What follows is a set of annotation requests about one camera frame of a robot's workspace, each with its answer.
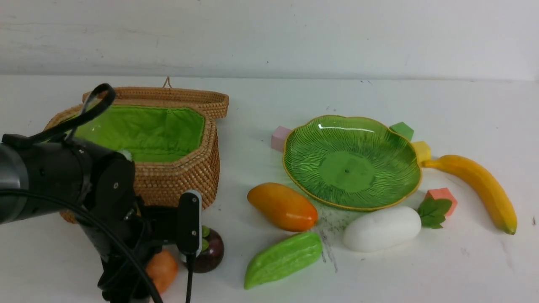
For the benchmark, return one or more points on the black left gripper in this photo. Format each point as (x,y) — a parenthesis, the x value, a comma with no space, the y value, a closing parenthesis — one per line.
(107,193)

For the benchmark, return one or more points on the brown potato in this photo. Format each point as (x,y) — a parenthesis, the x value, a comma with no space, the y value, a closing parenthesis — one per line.
(162,269)

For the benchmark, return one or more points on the dark purple mangosteen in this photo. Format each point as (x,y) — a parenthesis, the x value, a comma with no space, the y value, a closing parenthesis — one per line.
(212,251)

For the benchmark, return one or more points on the green bitter gourd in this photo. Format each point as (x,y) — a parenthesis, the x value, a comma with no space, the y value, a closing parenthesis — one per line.
(283,259)

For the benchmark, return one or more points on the orange yellow mango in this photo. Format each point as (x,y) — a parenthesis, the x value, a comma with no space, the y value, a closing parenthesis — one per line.
(284,207)

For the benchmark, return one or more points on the white radish with leaves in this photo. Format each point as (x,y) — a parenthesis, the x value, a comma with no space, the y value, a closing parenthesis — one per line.
(390,227)

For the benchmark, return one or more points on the yellow banana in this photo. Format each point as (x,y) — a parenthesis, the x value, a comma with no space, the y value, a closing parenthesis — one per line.
(486,186)

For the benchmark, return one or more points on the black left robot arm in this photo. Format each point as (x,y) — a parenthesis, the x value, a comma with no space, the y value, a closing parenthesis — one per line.
(45,178)

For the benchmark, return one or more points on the woven rattan basket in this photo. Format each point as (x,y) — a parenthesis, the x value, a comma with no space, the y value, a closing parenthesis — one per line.
(173,144)

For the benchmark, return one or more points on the pink cube block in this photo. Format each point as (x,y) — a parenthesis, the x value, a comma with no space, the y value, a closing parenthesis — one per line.
(279,137)

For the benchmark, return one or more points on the green leaf glass plate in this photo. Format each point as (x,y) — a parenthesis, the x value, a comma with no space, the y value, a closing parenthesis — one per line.
(351,163)

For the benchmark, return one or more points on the green cube block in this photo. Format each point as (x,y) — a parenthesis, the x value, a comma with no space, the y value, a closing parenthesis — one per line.
(403,130)

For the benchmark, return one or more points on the yellow cube block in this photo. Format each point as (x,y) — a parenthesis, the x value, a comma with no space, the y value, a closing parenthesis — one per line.
(423,152)

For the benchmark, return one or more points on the orange cube block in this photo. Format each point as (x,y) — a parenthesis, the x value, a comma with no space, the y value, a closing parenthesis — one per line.
(443,193)

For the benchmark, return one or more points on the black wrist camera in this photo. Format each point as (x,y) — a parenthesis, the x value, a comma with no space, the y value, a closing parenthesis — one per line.
(188,226)

